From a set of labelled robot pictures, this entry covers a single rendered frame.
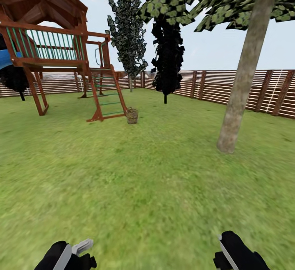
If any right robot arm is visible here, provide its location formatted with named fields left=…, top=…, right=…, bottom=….
left=213, top=230, right=270, bottom=270

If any wicker basket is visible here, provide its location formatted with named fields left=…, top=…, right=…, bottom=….
left=125, top=108, right=139, bottom=124

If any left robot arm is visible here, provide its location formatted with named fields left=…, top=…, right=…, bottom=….
left=34, top=238, right=97, bottom=270

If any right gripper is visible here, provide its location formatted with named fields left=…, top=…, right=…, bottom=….
left=213, top=251, right=233, bottom=270

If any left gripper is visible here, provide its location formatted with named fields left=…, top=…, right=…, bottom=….
left=73, top=253, right=97, bottom=270

